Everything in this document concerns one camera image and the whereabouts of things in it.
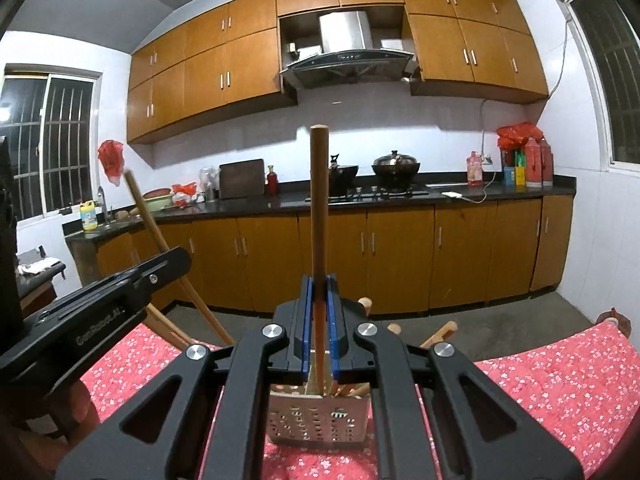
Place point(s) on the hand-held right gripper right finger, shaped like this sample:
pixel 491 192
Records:
pixel 333 330

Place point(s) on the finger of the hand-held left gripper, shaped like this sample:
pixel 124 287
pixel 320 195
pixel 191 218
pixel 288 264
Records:
pixel 165 267

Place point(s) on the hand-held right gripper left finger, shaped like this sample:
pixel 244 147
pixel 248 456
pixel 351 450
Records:
pixel 306 330

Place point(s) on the grey perforated utensil holder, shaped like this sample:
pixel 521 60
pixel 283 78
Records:
pixel 320 420

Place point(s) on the person's left hand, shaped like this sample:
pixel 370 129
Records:
pixel 60 410

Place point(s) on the green basin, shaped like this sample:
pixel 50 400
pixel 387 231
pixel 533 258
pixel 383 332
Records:
pixel 157 202

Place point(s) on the dark side table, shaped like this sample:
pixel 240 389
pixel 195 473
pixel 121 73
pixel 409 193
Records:
pixel 42 292

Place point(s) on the small red plastic bag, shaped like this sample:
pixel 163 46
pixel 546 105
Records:
pixel 184 191

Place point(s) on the white cloth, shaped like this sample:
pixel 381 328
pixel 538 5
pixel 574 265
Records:
pixel 35 265

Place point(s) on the yellow detergent bottle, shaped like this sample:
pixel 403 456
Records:
pixel 89 217

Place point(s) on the metal faucet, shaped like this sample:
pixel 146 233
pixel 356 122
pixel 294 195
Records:
pixel 101 200

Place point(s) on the wooden base cabinets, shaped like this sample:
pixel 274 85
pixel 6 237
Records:
pixel 400 255

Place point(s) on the dark cutting board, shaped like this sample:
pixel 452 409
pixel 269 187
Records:
pixel 242 180

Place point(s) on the hanging red plastic bag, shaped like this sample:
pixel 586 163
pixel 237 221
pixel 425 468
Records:
pixel 111 157

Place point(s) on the red bottle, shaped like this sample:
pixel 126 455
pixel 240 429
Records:
pixel 272 182

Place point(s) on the gas stove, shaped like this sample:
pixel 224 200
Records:
pixel 380 193

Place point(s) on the black wok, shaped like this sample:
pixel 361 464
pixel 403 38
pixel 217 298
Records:
pixel 345 172

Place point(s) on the barred sliding window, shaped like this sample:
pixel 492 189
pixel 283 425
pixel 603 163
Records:
pixel 65 145

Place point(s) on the wok with lid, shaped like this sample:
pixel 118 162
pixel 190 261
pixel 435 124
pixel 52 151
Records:
pixel 395 165

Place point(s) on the white power bank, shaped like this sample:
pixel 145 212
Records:
pixel 452 194

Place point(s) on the pink bottle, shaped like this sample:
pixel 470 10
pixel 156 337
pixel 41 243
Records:
pixel 474 170

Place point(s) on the red floral tablecloth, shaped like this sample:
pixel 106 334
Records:
pixel 550 400

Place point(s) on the blue carton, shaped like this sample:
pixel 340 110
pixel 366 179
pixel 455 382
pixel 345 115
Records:
pixel 509 175

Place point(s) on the black kitchen countertop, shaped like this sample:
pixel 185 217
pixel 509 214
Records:
pixel 525 190

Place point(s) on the green bottle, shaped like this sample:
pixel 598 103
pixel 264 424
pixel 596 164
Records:
pixel 520 167

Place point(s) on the red thermos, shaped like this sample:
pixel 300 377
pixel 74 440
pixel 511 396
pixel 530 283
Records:
pixel 534 162
pixel 548 162

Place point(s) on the large red plastic bag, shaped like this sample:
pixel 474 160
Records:
pixel 517 135

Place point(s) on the steel range hood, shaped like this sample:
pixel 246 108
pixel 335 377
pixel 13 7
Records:
pixel 345 35

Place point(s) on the wooden wall cabinets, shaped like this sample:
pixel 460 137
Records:
pixel 250 60

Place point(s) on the wooden chair post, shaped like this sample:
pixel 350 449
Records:
pixel 612 319

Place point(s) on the barred window with white frame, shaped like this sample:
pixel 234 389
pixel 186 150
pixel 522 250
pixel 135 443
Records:
pixel 615 70

